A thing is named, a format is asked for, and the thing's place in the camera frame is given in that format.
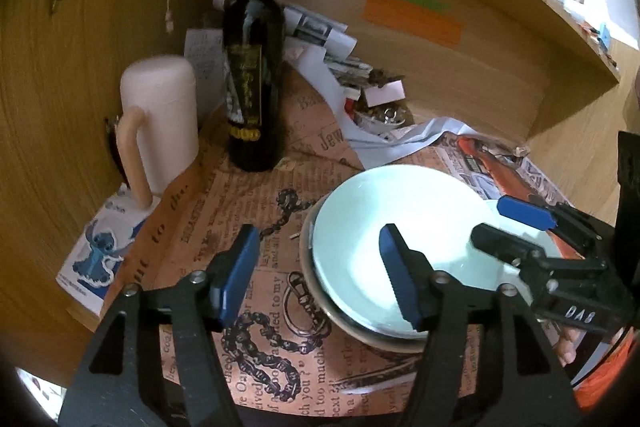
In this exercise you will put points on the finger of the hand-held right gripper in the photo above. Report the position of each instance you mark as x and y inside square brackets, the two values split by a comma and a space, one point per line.
[525, 211]
[505, 244]

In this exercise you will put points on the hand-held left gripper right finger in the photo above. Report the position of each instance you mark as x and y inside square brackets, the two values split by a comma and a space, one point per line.
[400, 277]

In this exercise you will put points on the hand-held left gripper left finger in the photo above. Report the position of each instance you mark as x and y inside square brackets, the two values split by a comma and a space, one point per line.
[240, 277]

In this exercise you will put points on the mint green plate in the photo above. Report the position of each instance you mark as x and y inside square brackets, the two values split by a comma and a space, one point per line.
[360, 232]

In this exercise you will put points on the white plate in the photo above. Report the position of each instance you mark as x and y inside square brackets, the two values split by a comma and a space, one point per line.
[311, 257]

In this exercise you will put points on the person's right hand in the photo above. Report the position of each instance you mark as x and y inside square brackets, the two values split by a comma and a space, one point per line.
[567, 347]

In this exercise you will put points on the car print newspaper sheet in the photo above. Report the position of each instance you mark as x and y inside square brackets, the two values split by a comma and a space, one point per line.
[500, 167]

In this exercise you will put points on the brown vintage print paper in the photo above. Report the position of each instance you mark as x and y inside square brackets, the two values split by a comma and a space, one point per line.
[270, 187]

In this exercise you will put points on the grey crumpled paper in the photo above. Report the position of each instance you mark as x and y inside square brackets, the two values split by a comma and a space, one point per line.
[425, 134]

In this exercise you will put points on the Stitch cartoon card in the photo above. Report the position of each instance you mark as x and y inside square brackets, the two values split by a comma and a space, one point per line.
[100, 257]

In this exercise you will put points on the small dish of trinkets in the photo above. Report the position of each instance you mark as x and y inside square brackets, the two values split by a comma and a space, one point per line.
[385, 117]

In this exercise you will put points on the pale pink mug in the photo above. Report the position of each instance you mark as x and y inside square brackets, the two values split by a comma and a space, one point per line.
[165, 117]

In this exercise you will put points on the small white box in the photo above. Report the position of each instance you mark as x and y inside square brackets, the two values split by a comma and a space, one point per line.
[385, 92]

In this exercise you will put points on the blue box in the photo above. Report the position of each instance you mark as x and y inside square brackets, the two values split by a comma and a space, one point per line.
[605, 36]

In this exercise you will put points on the dark wine bottle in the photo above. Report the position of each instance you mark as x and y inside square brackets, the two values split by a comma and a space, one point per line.
[252, 82]

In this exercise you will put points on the white paper sheet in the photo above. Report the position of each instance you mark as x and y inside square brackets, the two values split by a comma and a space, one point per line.
[320, 77]

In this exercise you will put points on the orange sticky note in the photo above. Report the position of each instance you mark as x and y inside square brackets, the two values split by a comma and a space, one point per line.
[415, 22]

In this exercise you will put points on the handwritten paper note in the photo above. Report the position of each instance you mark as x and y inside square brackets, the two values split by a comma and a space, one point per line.
[202, 57]

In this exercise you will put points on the stack of folded newspapers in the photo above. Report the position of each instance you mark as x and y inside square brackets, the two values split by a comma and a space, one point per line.
[310, 27]

